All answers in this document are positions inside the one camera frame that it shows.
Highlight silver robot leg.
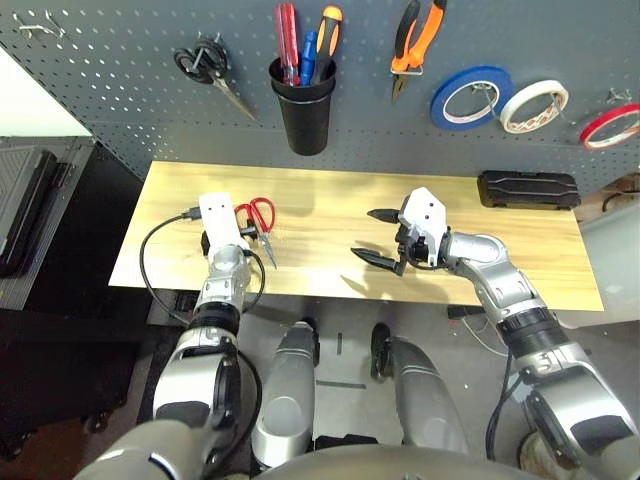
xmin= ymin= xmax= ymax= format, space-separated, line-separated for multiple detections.
xmin=250 ymin=316 xmax=322 ymax=472
xmin=370 ymin=321 xmax=469 ymax=454

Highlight black flat hard case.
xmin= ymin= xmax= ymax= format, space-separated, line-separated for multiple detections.
xmin=0 ymin=148 xmax=59 ymax=279

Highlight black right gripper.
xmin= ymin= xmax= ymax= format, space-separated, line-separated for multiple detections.
xmin=349 ymin=207 xmax=433 ymax=278

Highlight silver robot left leg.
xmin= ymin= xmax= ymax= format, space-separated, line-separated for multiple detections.
xmin=250 ymin=316 xmax=322 ymax=472

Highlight black handled scissors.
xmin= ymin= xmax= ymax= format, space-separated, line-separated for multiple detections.
xmin=172 ymin=36 xmax=259 ymax=123

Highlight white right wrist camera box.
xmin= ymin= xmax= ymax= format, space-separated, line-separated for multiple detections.
xmin=397 ymin=186 xmax=449 ymax=269

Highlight orange black handled screwdriver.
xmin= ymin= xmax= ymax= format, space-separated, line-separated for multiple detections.
xmin=309 ymin=4 xmax=345 ymax=87

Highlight red handled screwdriver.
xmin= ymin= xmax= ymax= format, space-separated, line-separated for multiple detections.
xmin=272 ymin=1 xmax=302 ymax=87

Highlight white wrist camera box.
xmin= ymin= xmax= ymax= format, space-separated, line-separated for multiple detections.
xmin=197 ymin=191 xmax=252 ymax=254
xmin=397 ymin=186 xmax=449 ymax=269

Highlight red handled scissors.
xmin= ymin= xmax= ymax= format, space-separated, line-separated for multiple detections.
xmin=233 ymin=196 xmax=279 ymax=272

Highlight black table frame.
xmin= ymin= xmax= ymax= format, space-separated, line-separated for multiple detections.
xmin=144 ymin=286 xmax=484 ymax=327

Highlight black plastic tool cup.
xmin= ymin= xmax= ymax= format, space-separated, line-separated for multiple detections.
xmin=267 ymin=55 xmax=338 ymax=157

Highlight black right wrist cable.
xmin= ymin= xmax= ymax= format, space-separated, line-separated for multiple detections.
xmin=403 ymin=243 xmax=527 ymax=462

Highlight black rolling cabinet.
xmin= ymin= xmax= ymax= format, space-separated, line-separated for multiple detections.
xmin=0 ymin=306 xmax=154 ymax=452

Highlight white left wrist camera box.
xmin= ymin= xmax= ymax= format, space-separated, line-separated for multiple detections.
xmin=197 ymin=191 xmax=252 ymax=254

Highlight silver robot right leg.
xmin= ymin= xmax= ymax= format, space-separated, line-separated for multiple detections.
xmin=370 ymin=321 xmax=469 ymax=454

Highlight orange black pliers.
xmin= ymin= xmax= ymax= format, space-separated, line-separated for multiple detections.
xmin=389 ymin=0 xmax=449 ymax=105

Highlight grey robot torso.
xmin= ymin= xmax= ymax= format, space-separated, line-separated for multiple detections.
xmin=253 ymin=441 xmax=552 ymax=480

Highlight blue tape roll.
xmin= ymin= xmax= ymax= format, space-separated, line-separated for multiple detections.
xmin=429 ymin=64 xmax=516 ymax=133

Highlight light bystander sneaker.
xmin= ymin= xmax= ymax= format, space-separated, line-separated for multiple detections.
xmin=519 ymin=431 xmax=552 ymax=474

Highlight black plastic tool case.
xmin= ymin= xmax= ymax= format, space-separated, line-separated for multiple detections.
xmin=475 ymin=169 xmax=583 ymax=212

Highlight grey perforated pegboard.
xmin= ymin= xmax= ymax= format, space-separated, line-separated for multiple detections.
xmin=0 ymin=0 xmax=640 ymax=197

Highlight grey ribbed equipment case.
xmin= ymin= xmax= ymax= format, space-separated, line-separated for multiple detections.
xmin=0 ymin=134 xmax=97 ymax=312

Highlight white tape roll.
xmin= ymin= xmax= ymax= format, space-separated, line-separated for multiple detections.
xmin=499 ymin=79 xmax=571 ymax=135

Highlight red tape roll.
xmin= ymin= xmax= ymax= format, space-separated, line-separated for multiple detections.
xmin=578 ymin=102 xmax=640 ymax=152

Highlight white floor cable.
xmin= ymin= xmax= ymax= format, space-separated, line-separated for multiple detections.
xmin=459 ymin=316 xmax=509 ymax=359

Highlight blue handled screwdriver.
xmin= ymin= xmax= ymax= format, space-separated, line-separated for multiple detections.
xmin=299 ymin=29 xmax=320 ymax=88

